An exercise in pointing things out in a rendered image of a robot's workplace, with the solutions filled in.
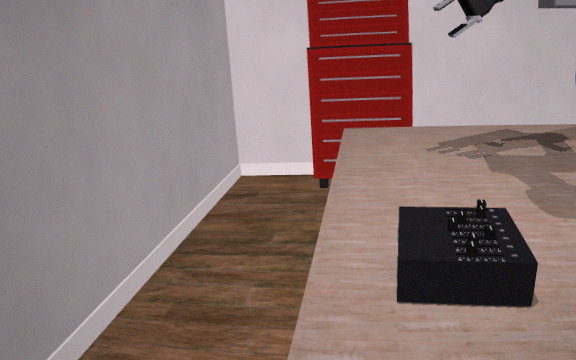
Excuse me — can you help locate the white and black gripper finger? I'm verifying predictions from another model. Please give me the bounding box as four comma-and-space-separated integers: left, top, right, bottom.
433, 0, 454, 11
448, 15, 483, 38

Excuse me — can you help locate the black lighting desk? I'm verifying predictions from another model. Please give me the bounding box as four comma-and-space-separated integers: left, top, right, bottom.
397, 200, 538, 306

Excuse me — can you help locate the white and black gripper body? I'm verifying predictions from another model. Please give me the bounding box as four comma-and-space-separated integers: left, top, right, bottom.
458, 0, 504, 17

